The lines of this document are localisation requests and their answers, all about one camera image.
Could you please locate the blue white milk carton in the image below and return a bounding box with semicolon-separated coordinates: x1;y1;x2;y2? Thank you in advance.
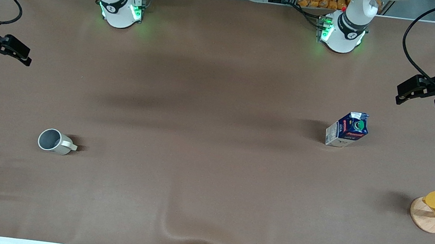
324;108;371;151

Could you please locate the grey cup with handle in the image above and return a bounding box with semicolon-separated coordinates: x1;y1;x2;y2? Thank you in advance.
36;127;80;158

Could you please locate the brown table cloth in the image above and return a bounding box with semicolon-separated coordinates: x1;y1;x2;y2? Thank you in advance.
0;0;435;244

